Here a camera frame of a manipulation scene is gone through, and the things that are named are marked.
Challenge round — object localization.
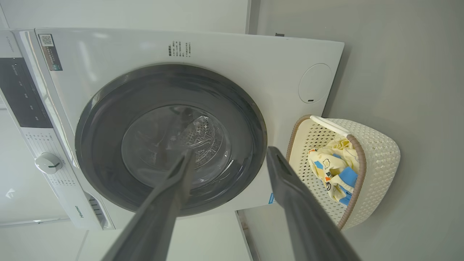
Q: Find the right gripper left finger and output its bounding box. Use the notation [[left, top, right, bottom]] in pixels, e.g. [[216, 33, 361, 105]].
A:
[[101, 149, 197, 261]]

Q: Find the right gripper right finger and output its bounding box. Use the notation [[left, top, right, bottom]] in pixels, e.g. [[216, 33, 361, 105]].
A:
[[266, 146, 363, 261]]

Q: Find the yellow garment with blue patches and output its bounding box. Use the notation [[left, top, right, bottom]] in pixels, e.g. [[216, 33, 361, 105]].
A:
[[308, 145, 359, 206]]

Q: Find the washing machine glass door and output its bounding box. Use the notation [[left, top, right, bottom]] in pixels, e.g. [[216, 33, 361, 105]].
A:
[[75, 63, 268, 217]]

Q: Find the cream and blue patterned cloth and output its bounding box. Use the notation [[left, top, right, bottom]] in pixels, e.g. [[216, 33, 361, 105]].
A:
[[326, 137, 354, 154]]

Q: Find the stainless steel washing machine drum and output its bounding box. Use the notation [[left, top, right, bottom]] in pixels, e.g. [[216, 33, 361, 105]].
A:
[[121, 105, 232, 189]]

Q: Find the white washing machine dial knob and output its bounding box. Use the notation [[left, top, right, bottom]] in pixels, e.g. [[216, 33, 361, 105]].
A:
[[35, 152, 63, 175]]

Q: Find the white front-load washing machine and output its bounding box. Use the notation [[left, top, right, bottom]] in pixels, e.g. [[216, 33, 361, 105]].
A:
[[0, 28, 345, 231]]

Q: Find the black washing machine display panel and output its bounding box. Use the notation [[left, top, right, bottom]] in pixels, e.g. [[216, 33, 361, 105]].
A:
[[0, 57, 53, 129]]

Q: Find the cream perforated laundry basket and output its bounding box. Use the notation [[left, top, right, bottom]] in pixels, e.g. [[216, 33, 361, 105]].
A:
[[286, 115, 401, 231]]

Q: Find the grey QR code sticker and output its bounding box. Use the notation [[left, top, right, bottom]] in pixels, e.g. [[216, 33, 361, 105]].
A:
[[38, 34, 63, 71]]

